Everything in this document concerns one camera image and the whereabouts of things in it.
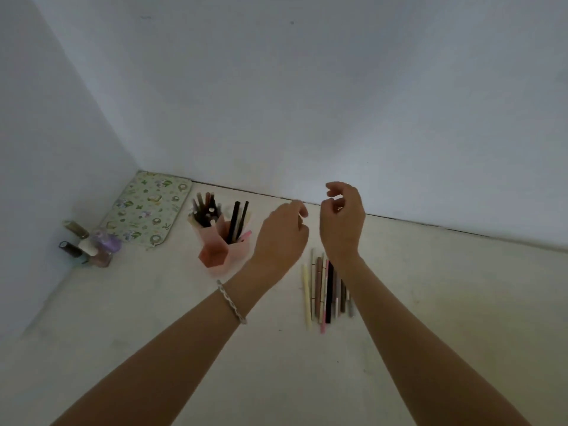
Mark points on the row of assorted cosmetic pencils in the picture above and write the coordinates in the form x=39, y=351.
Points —
x=326, y=292

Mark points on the person's right hand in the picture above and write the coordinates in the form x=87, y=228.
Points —
x=342, y=226

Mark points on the person's left forearm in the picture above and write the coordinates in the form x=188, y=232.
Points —
x=177, y=346

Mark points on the dark cap nail polish bottle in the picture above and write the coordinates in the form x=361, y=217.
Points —
x=71, y=249

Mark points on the bunch of dark cosmetic pencils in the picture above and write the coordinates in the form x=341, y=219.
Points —
x=205, y=211

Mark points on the person's right thumb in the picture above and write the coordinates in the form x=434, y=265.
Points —
x=330, y=204

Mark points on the olive cap nail polish bottle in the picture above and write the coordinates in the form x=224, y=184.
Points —
x=75, y=228

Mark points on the person's left hand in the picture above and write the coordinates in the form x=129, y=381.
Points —
x=279, y=241

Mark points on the pink hexagonal pen holder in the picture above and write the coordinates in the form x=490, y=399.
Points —
x=219, y=252

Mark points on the person's right forearm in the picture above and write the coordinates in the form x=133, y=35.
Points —
x=412, y=350

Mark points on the black cosmetic pen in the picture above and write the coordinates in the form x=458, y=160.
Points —
x=242, y=219
x=232, y=222

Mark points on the pink cosmetic pen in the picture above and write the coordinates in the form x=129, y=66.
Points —
x=244, y=236

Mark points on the person's left fingers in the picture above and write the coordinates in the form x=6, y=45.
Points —
x=300, y=210

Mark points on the pink nail polish bottle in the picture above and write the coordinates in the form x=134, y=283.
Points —
x=100, y=258

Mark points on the white cap nail polish bottle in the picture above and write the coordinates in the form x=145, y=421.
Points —
x=88, y=246

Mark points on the green floral patterned tray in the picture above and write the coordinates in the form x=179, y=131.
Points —
x=148, y=209

